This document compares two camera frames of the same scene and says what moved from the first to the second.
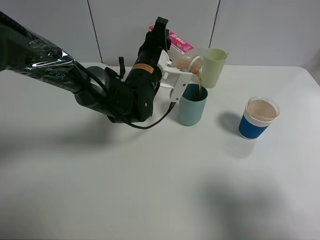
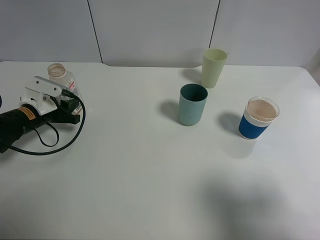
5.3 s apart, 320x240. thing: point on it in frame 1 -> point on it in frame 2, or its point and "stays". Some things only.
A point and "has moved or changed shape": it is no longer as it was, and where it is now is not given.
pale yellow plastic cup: [213, 63] stays
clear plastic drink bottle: [183, 55] has moved or changed shape
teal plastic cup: [192, 104] stays
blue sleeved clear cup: [260, 112] stays
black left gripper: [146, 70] -> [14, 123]
